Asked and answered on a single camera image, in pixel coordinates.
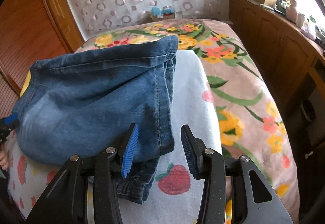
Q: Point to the pink ceramic bottle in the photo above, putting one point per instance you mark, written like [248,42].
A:
[291,11]

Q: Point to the wooden slatted wardrobe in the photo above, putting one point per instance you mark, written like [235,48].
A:
[32,30]

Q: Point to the blue denim jeans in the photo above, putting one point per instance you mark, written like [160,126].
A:
[81,103]

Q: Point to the yellow plush toy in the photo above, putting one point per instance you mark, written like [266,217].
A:
[26,83]

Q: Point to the wooden side cabinet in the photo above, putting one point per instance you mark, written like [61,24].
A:
[291,64]

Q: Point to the white strawberry print sheet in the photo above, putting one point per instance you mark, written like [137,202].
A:
[175,196]

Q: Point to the cardboard box with blue item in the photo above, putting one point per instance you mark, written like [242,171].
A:
[158,14]

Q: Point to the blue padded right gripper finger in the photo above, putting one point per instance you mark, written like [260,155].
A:
[9,123]
[65,198]

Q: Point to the person's left hand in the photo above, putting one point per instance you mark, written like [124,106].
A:
[3,160]

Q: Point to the floral pink blanket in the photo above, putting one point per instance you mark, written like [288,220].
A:
[248,118]

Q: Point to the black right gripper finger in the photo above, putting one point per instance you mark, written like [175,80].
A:
[253,198]

